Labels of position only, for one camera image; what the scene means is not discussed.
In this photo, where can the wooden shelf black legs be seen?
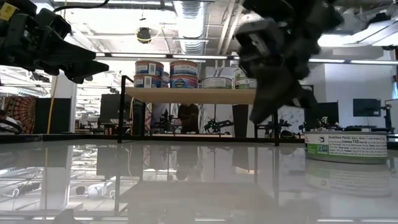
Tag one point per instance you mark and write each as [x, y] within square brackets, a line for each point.
[186, 96]

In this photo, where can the small background robot arm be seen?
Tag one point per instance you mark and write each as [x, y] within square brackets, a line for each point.
[280, 124]
[217, 124]

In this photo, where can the black table frame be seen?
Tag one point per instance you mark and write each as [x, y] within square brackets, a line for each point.
[93, 137]

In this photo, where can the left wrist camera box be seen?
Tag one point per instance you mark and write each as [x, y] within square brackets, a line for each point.
[54, 23]

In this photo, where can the black bin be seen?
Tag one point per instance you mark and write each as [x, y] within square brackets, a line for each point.
[240, 121]

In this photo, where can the black tripod stand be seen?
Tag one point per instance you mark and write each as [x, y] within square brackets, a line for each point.
[387, 115]

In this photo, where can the black ceiling dome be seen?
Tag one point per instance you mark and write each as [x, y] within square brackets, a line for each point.
[144, 35]

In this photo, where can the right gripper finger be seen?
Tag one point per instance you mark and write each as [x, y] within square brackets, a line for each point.
[309, 105]
[273, 93]

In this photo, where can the large black screen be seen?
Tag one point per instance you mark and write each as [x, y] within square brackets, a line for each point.
[329, 112]

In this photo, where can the person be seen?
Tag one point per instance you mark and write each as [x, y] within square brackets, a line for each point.
[188, 118]

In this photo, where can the dark low box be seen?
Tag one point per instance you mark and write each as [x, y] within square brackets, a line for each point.
[53, 115]

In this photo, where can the black background monitor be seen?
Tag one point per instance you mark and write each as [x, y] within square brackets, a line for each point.
[109, 110]

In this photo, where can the patterned cloth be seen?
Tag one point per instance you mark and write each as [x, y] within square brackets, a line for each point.
[21, 112]

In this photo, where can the white cabinet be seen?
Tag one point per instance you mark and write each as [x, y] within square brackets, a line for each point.
[66, 91]

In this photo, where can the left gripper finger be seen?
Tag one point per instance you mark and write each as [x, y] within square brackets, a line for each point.
[68, 51]
[87, 69]

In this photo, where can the whiteboard with drawings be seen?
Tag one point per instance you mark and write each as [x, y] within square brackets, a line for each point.
[292, 119]

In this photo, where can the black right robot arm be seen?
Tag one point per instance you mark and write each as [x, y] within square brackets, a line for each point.
[304, 12]

